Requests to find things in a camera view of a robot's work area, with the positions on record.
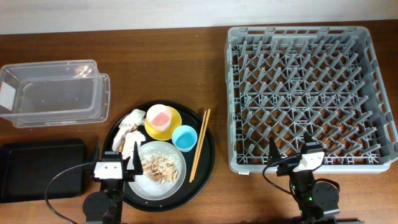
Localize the gold foil wrapper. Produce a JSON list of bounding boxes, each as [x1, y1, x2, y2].
[[118, 124, 138, 152]]

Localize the peanut shells and rice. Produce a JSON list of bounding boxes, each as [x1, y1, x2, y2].
[[142, 152, 180, 185]]

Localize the grey round plate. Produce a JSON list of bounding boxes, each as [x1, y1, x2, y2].
[[129, 141, 187, 200]]

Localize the white tissue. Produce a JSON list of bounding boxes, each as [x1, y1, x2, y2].
[[112, 109, 146, 159]]

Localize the pink cup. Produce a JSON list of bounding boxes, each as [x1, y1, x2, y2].
[[146, 104, 172, 131]]

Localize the light blue cup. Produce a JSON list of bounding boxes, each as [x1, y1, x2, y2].
[[172, 125, 198, 152]]

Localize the yellow bowl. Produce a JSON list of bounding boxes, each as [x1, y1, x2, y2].
[[145, 106, 182, 141]]

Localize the wooden chopstick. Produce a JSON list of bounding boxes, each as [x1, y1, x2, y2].
[[192, 109, 211, 181], [189, 110, 207, 183]]

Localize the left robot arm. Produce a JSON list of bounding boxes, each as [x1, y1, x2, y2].
[[82, 144, 144, 223]]

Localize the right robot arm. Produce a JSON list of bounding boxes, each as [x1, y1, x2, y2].
[[262, 133, 340, 223]]

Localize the grey dishwasher rack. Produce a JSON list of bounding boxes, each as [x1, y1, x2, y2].
[[224, 26, 397, 175]]

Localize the round black serving tray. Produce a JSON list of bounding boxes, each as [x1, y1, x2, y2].
[[102, 101, 216, 212]]

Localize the black rectangular tray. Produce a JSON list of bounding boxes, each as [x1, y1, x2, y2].
[[1, 139, 86, 203]]

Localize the clear plastic bin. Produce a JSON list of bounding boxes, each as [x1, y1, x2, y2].
[[1, 60, 111, 128]]

